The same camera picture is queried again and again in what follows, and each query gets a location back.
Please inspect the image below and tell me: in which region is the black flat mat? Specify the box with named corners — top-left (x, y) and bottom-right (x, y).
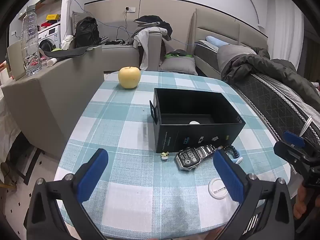
top-left (43, 45), bottom-right (99, 58)

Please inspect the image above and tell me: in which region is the grey pillow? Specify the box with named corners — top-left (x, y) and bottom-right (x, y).
top-left (159, 56), bottom-right (198, 75)

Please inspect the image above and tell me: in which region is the dark bead bracelet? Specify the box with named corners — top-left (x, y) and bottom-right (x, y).
top-left (217, 145), bottom-right (238, 159)

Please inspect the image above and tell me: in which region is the dark clothes pile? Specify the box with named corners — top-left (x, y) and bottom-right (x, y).
top-left (134, 15), bottom-right (173, 40)

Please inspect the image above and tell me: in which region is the beige upholstered bed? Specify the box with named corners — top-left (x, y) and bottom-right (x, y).
top-left (191, 9), bottom-right (320, 143)

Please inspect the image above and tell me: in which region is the white round badge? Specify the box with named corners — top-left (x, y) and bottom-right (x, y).
top-left (208, 177), bottom-right (233, 201)

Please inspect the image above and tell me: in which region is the white table cover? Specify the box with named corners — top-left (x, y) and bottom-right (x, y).
top-left (0, 95), bottom-right (21, 155)

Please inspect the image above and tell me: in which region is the grey sofa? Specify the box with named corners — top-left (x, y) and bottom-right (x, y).
top-left (1, 33), bottom-right (163, 160)

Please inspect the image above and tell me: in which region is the dark olive jacket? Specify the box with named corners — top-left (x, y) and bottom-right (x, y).
top-left (220, 47), bottom-right (318, 105)

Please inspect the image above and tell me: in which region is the small white cloth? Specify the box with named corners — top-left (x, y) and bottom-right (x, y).
top-left (61, 35), bottom-right (75, 50)

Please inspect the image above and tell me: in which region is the grey blanket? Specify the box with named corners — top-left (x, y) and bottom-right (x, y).
top-left (217, 44), bottom-right (258, 73)

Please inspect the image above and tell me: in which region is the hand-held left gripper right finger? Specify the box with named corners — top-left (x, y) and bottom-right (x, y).
top-left (213, 149), bottom-right (295, 240)

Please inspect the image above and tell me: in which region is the white garment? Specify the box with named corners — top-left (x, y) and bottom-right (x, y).
top-left (133, 27), bottom-right (168, 71)

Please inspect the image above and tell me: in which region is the white washing machine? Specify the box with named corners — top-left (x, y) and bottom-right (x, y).
top-left (37, 22), bottom-right (62, 53)

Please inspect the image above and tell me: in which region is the beige carton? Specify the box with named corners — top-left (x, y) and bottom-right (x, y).
top-left (7, 40), bottom-right (26, 80)

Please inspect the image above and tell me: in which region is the green and black item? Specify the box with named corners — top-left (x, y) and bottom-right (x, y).
top-left (165, 50), bottom-right (193, 58)

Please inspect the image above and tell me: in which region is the clear plastic water bottle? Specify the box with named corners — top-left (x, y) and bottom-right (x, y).
top-left (20, 4), bottom-right (42, 77)

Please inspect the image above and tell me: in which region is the black cardboard box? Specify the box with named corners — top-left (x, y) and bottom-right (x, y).
top-left (149, 88), bottom-right (246, 153)

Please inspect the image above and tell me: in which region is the teal checkered tablecloth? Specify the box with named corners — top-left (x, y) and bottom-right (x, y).
top-left (54, 70), bottom-right (292, 240)

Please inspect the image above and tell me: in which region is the light blue pillow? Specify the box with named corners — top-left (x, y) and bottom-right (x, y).
top-left (206, 35), bottom-right (229, 47)

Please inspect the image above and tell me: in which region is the black backpack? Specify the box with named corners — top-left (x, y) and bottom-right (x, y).
top-left (75, 17), bottom-right (100, 48)

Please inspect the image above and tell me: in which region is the person's right hand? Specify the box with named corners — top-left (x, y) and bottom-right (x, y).
top-left (293, 186), bottom-right (313, 219)

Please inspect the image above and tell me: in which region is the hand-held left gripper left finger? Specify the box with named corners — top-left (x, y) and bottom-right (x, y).
top-left (24, 148), bottom-right (109, 240)

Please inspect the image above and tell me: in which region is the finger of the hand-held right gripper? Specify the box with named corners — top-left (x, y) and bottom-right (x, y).
top-left (273, 141), bottom-right (304, 167)
top-left (283, 131), bottom-right (320, 155)

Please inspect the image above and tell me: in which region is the silver digital wristwatch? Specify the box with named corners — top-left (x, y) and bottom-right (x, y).
top-left (174, 144), bottom-right (217, 172)

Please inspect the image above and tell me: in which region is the yellow apple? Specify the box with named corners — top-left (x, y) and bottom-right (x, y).
top-left (118, 66), bottom-right (141, 89)

